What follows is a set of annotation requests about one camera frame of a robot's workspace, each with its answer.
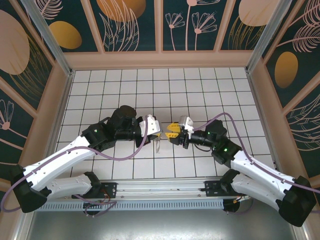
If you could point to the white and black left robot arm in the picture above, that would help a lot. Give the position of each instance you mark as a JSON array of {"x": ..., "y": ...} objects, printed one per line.
[{"x": 62, "y": 160}]

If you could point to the grey metal base sheet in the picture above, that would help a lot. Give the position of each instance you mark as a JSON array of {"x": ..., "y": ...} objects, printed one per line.
[{"x": 160, "y": 225}]

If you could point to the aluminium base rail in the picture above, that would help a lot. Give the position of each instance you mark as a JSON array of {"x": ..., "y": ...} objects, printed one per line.
[{"x": 160, "y": 188}]

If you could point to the aluminium side rail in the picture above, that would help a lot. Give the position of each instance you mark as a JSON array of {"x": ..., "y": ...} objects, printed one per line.
[
  {"x": 262, "y": 120},
  {"x": 60, "y": 120}
]

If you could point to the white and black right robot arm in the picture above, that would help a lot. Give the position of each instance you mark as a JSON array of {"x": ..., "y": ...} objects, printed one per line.
[{"x": 260, "y": 170}]

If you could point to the aluminium corner post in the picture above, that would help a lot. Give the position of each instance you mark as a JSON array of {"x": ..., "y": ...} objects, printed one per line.
[
  {"x": 50, "y": 40},
  {"x": 265, "y": 37}
]

